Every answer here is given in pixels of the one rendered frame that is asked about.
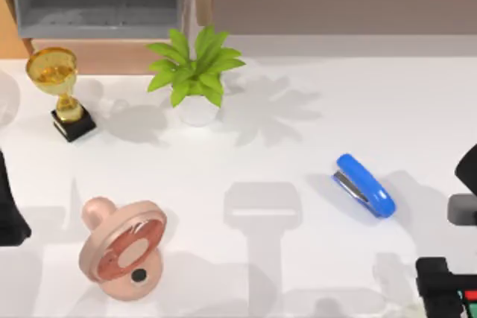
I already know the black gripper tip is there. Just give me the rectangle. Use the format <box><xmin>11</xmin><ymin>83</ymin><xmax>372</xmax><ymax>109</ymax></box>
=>
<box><xmin>0</xmin><ymin>149</ymin><xmax>33</xmax><ymax>248</ymax></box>

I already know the blue stapler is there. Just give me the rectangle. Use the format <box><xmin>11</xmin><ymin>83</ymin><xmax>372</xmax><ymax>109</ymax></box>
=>
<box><xmin>332</xmin><ymin>152</ymin><xmax>397</xmax><ymax>220</ymax></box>

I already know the orange wooden stand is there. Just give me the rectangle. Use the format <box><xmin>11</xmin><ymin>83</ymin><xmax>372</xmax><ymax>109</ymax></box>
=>
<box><xmin>0</xmin><ymin>0</ymin><xmax>173</xmax><ymax>76</ymax></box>

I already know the green plant in white pot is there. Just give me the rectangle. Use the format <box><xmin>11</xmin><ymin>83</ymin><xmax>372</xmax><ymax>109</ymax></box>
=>
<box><xmin>145</xmin><ymin>25</ymin><xmax>247</xmax><ymax>127</ymax></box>

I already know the black device with coloured buttons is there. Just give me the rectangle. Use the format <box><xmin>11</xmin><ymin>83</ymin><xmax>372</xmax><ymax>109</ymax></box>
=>
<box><xmin>414</xmin><ymin>256</ymin><xmax>477</xmax><ymax>318</ymax></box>

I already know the grey cabinet with dark inside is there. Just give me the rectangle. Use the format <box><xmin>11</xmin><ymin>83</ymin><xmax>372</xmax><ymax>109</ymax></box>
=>
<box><xmin>8</xmin><ymin>0</ymin><xmax>189</xmax><ymax>40</ymax></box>

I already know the brown wooden drawer front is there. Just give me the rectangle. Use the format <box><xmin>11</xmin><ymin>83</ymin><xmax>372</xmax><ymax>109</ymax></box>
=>
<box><xmin>211</xmin><ymin>0</ymin><xmax>477</xmax><ymax>36</ymax></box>

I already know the gold trophy on black base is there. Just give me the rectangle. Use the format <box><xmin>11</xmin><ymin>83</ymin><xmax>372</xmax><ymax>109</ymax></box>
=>
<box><xmin>25</xmin><ymin>46</ymin><xmax>98</xmax><ymax>144</ymax></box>

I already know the pink desk fan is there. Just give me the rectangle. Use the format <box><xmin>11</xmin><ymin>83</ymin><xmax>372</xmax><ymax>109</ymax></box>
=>
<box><xmin>78</xmin><ymin>196</ymin><xmax>169</xmax><ymax>302</ymax></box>

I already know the grey rounded box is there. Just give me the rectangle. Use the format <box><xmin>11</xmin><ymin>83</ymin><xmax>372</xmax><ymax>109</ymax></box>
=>
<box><xmin>446</xmin><ymin>193</ymin><xmax>477</xmax><ymax>227</ymax></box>

